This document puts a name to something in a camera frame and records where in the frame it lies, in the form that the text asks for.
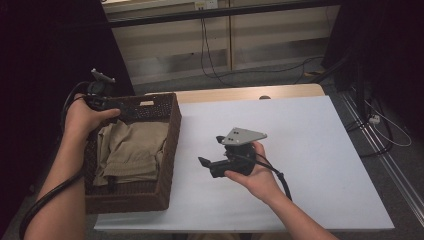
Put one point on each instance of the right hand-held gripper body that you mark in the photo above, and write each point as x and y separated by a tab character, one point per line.
238	156

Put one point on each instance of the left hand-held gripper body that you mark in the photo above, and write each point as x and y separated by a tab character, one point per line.
100	95

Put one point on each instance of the beige pants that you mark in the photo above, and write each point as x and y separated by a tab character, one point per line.
133	146

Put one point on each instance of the brown wicker basket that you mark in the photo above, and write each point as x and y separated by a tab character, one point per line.
166	160

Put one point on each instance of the person's left hand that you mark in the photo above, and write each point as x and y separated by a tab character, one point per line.
83	120

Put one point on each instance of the person's right hand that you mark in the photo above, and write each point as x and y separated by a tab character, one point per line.
258	181

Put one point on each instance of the white table sheet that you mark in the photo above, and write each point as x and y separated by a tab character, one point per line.
316	166

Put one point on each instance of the black curtain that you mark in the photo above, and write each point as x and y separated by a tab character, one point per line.
33	50
383	50

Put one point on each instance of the long white desk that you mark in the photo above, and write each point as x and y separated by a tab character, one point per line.
266	23

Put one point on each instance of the black stand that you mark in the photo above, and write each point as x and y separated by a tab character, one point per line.
358	83

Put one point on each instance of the white floor power plug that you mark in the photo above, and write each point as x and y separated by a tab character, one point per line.
374	119

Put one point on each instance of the white wall power outlet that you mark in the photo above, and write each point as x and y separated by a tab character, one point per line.
206	4

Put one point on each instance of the metal floor rail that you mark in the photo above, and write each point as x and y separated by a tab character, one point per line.
393	170

